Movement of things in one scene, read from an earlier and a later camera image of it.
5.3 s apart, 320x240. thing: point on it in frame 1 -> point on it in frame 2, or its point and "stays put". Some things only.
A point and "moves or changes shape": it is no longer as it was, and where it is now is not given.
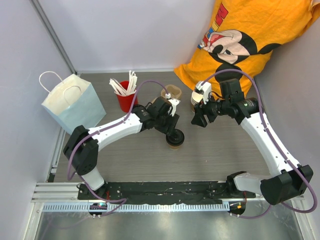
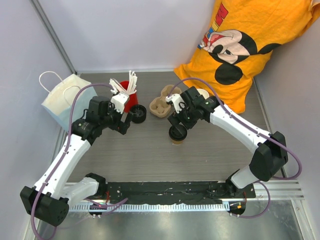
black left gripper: x=172 y=122 -> x=119 y=126
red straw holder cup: x=125 y=102 stays put
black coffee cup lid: x=176 y=137 moves or changes shape
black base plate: x=162 y=192 stays put
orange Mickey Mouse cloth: x=240 y=35 stays put
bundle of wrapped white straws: x=131 y=87 stays put
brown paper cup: x=174 y=147 -> x=177 y=142
